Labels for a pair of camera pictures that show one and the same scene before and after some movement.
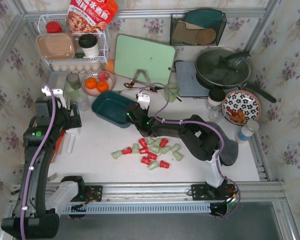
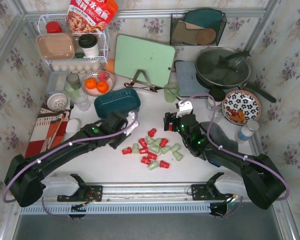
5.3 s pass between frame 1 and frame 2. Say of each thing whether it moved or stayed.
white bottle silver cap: stayed
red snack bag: stayed
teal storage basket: moved
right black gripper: moved
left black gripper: moved
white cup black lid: stayed
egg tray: stayed
